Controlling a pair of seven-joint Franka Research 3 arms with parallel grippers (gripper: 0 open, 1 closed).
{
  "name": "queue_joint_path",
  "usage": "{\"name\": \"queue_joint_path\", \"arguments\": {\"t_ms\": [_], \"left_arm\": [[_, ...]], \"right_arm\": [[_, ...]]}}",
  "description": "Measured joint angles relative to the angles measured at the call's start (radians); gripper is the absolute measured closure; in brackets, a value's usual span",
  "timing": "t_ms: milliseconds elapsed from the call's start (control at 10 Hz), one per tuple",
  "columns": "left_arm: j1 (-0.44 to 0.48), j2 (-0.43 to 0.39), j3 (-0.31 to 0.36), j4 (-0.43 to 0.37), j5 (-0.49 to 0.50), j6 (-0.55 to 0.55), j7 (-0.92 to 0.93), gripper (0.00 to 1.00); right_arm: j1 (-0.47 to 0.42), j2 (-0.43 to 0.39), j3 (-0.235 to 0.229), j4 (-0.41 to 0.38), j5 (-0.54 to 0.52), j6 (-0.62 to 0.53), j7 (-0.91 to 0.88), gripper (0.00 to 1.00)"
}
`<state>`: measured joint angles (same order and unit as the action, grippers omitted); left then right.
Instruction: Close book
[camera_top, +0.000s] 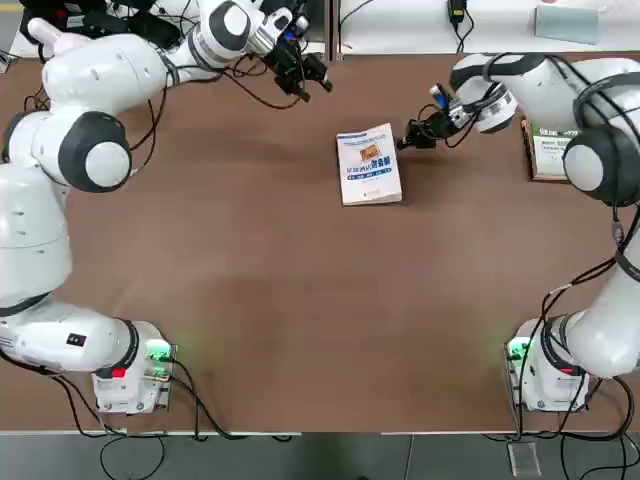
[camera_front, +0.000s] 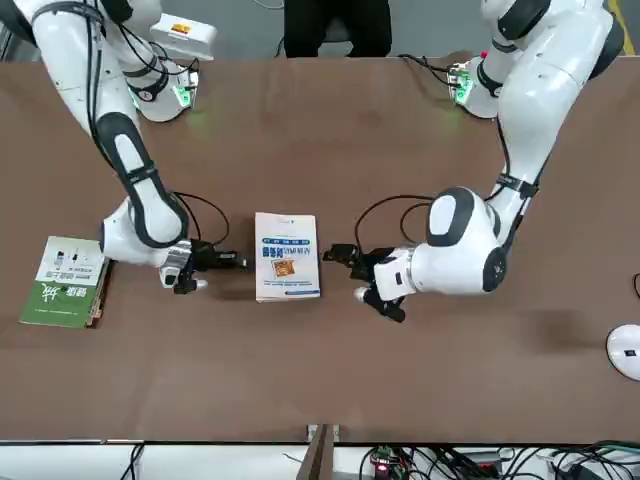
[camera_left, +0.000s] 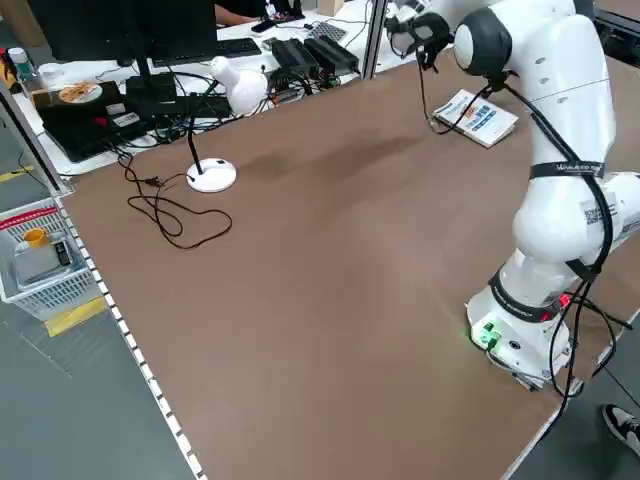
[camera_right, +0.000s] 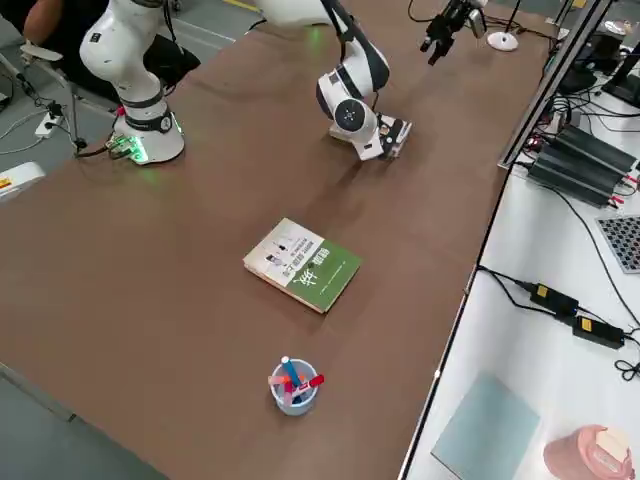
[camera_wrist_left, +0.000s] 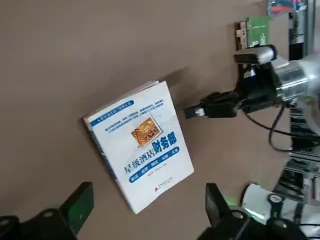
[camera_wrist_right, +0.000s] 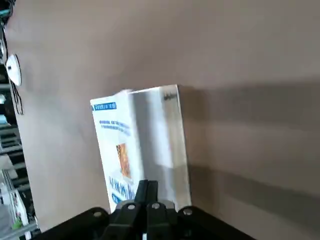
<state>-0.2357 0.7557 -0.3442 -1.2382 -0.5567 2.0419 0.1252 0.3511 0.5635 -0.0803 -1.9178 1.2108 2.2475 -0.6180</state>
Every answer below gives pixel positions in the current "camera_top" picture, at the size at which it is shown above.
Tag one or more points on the white side desk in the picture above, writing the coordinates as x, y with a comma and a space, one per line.
390, 30

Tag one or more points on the green cover book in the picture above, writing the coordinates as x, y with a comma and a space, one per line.
547, 150

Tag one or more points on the blue white cover paperback book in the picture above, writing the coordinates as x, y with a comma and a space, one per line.
370, 170

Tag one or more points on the black power adapter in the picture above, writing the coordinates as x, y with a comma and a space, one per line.
457, 10

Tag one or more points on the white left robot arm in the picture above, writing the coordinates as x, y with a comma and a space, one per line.
100, 75

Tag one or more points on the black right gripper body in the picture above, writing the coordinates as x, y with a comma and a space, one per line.
444, 124

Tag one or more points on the grey green flat plate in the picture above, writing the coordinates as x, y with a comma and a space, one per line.
565, 25

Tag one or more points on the aluminium frame post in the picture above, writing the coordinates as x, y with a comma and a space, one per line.
336, 30

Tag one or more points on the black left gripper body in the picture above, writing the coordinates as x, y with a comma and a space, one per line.
285, 59

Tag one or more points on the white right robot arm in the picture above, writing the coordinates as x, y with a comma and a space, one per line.
550, 80

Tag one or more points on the metal floor socket plate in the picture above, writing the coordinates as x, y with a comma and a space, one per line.
524, 459

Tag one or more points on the black electronics box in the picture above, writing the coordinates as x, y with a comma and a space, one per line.
155, 30

